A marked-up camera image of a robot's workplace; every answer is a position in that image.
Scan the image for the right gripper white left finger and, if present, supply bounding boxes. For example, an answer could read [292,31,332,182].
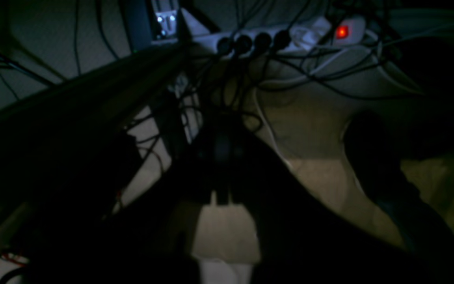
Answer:
[0,43,190,225]

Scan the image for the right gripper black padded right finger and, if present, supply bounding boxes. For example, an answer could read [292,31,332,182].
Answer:
[343,112,454,284]

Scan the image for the white power strip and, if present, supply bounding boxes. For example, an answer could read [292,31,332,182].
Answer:
[191,16,367,56]

